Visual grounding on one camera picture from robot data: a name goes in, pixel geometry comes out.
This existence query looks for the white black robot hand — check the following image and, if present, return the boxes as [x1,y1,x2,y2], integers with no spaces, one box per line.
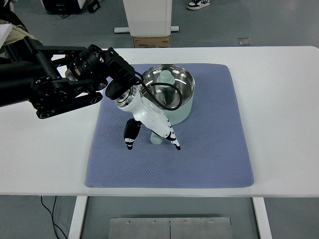
[115,87,180,150]

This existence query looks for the green pot with handle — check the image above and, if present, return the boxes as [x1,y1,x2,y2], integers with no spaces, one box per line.
[154,70,193,125]

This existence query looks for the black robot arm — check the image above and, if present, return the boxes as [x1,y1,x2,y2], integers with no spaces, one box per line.
[0,37,141,119]

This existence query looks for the glass pot lid green knob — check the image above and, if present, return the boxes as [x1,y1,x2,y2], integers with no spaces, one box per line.
[140,64,195,108]

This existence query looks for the cardboard box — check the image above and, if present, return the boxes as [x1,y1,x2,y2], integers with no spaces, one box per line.
[133,35,170,48]

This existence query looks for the blue quilted mat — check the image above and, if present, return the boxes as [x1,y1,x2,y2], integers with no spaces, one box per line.
[85,63,254,189]

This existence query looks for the left white table leg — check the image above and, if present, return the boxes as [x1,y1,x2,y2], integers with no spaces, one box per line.
[68,196,88,239]

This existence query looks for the white table leg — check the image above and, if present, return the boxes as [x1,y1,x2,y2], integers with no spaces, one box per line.
[68,196,88,239]
[252,197,273,239]

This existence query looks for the metal floor plate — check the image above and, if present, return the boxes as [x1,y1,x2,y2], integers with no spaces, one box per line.
[108,217,235,239]

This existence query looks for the white blue sneaker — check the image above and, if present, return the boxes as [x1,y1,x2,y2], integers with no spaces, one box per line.
[186,0,210,10]

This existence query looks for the grey floor socket cover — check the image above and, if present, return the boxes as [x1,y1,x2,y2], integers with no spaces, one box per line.
[238,37,253,46]

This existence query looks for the black device on floor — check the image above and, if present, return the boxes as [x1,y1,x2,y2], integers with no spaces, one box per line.
[41,0,103,13]

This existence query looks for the seated person beige trousers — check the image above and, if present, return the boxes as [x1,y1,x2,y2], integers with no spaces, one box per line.
[0,10,35,46]

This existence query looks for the right white table leg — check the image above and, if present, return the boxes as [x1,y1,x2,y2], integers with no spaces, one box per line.
[252,197,273,239]

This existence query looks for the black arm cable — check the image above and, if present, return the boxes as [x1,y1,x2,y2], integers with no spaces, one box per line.
[133,71,182,111]

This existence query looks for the white pedestal stand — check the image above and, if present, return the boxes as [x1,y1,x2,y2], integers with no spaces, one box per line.
[114,0,179,37]

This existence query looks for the black floor cable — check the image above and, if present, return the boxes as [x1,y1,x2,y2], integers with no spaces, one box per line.
[40,196,68,239]

